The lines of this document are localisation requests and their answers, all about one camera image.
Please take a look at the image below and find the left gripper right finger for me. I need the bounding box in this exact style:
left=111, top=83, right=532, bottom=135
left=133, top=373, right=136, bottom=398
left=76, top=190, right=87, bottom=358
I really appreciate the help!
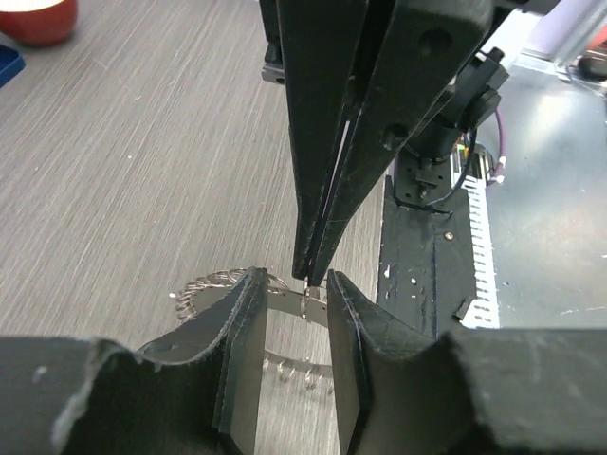
left=327, top=271, right=606, bottom=454

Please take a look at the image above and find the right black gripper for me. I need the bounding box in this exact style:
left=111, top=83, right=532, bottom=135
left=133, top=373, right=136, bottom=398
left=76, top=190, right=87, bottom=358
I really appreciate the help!
left=258, top=0, right=510, bottom=286

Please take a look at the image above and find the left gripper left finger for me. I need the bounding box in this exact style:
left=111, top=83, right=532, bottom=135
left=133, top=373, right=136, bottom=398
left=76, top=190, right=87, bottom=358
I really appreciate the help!
left=1, top=267, right=267, bottom=454

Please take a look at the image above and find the metal disc with keyrings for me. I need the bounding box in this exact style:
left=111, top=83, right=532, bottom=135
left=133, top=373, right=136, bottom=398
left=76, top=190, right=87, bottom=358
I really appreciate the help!
left=169, top=268, right=334, bottom=395

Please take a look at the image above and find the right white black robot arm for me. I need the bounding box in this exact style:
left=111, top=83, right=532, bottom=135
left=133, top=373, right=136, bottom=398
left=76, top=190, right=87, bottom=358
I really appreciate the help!
left=260, top=1, right=506, bottom=285

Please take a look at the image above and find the brown bowl white inside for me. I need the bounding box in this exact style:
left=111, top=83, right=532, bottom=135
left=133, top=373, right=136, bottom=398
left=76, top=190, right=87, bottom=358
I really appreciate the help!
left=1, top=0, right=79, bottom=46

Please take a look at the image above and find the dark blue tray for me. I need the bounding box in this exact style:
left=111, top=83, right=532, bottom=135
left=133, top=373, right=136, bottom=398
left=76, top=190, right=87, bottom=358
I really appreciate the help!
left=0, top=45, right=26, bottom=87

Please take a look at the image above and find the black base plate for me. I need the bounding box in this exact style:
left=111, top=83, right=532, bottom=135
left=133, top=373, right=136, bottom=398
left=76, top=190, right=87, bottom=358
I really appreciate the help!
left=377, top=153, right=477, bottom=338

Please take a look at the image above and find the slotted white cable duct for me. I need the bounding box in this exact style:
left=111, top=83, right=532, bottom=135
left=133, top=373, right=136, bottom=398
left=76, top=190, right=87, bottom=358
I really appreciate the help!
left=454, top=174, right=502, bottom=329

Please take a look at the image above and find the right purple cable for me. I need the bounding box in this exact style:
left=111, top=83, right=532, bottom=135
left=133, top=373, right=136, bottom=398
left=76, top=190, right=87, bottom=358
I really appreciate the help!
left=492, top=111, right=508, bottom=187

